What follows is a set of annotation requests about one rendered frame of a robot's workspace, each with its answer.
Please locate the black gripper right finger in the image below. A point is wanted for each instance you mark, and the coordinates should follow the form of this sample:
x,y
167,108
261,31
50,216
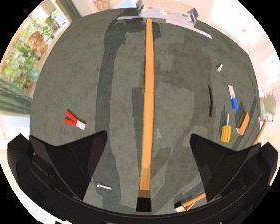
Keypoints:
x,y
217,164

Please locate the yellow-handled screwdriver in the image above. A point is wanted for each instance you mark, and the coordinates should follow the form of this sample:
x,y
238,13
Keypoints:
x,y
226,131

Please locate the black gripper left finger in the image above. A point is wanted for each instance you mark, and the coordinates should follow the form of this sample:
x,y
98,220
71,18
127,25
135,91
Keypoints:
x,y
74,162

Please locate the orange flat bar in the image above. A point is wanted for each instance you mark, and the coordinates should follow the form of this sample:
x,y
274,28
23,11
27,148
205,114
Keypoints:
x,y
243,122

